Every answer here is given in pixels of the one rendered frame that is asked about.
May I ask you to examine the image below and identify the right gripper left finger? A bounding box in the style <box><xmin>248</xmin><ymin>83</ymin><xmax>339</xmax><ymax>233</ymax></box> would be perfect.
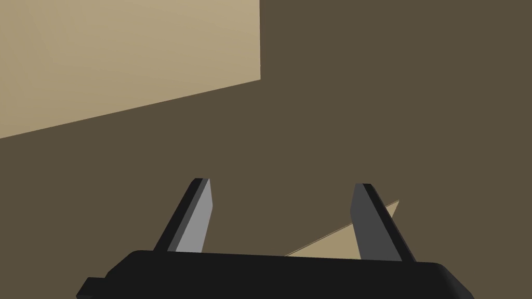
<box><xmin>153</xmin><ymin>178</ymin><xmax>214</xmax><ymax>254</ymax></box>

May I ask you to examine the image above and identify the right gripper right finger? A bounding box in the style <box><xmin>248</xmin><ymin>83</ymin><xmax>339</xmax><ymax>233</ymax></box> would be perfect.
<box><xmin>349</xmin><ymin>182</ymin><xmax>417</xmax><ymax>263</ymax></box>

